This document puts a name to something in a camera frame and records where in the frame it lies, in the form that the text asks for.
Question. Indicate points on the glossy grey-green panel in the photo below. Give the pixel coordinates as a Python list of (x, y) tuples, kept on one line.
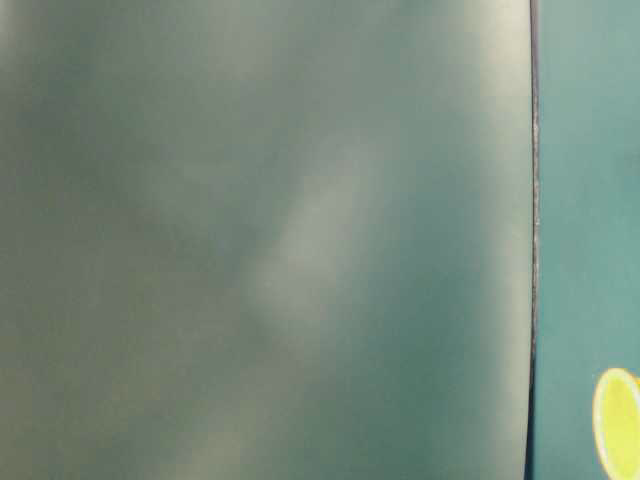
[(265, 239)]

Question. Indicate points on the yellow-green round disc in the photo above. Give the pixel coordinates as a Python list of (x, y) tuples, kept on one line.
[(615, 421)]

